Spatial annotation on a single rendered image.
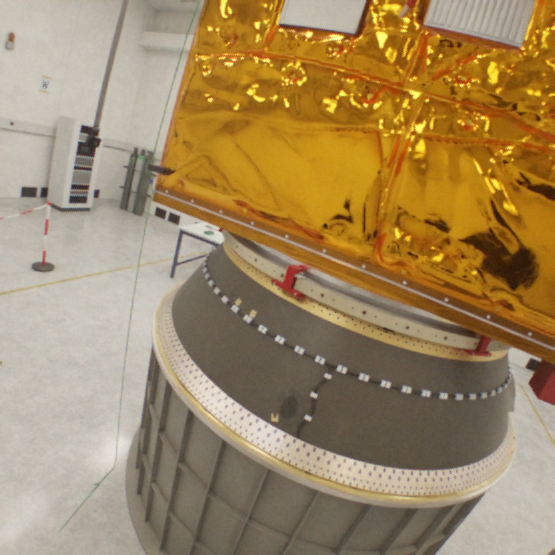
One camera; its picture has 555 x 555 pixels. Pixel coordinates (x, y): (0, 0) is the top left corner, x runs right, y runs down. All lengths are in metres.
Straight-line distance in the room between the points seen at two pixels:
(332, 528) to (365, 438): 0.41
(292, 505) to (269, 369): 0.52
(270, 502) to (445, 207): 1.22
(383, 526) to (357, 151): 1.39
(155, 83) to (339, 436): 9.26
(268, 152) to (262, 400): 0.89
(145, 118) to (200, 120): 8.20
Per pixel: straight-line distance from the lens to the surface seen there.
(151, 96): 9.68
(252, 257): 1.34
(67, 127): 8.25
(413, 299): 1.21
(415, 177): 1.15
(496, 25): 1.36
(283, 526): 1.51
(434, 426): 1.35
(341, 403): 1.20
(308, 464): 1.22
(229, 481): 1.46
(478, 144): 1.20
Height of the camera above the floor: 2.04
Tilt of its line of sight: 16 degrees down
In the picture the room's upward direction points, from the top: 18 degrees clockwise
